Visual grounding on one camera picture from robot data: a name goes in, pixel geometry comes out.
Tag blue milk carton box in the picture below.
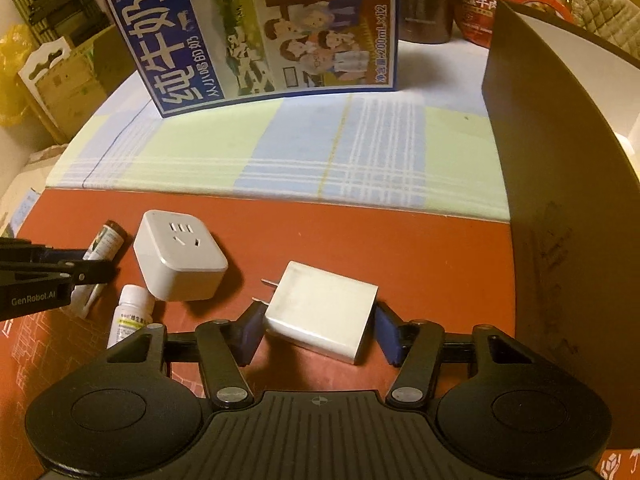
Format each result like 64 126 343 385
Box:
92 0 401 120

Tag open cardboard box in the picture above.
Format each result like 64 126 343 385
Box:
17 25 143 146

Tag dark stacked folding frames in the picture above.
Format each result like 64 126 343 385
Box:
10 0 113 43

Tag brown thermos jar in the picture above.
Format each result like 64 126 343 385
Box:
397 0 458 45

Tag white tube with brown cap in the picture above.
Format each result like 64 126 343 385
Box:
70 219 127 318

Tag brown storage box white inside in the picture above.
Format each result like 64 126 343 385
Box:
481 0 640 448

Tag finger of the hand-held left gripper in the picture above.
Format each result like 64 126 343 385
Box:
0 259 121 291
0 239 93 267

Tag white cube socket adapter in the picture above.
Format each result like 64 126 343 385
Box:
132 209 229 302

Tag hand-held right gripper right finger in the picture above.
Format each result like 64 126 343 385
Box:
372 301 538 407

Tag white charger plug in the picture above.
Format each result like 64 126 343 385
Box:
261 260 379 366

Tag red instant noodle bowl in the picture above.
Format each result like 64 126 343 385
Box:
452 0 576 51

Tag yellow plastic bag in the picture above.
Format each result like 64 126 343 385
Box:
0 24 39 128

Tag pastel checked tablecloth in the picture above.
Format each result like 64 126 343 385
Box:
46 35 513 222

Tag red printed table mat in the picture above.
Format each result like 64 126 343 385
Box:
0 187 640 480

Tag small white pill bottle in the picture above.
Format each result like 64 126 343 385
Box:
106 284 157 350

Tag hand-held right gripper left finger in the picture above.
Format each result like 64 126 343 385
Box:
105 301 266 408

